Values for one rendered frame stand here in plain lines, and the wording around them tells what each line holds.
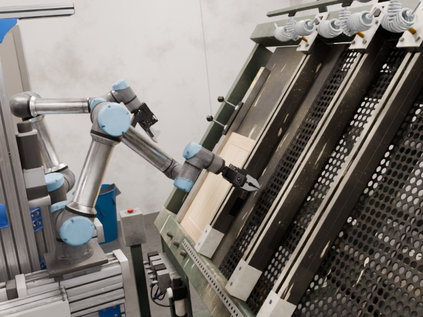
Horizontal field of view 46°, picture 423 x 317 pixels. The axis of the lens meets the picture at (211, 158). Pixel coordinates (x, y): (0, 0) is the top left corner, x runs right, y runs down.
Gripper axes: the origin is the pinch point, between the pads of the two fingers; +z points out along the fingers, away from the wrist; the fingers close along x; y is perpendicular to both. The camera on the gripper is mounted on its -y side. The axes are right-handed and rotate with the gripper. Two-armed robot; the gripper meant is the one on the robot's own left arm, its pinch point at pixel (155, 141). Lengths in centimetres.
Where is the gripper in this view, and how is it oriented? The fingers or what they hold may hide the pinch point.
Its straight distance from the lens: 254.4
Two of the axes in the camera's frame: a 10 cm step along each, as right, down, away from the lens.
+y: 7.7, -6.1, 2.1
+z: 5.2, 7.7, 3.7
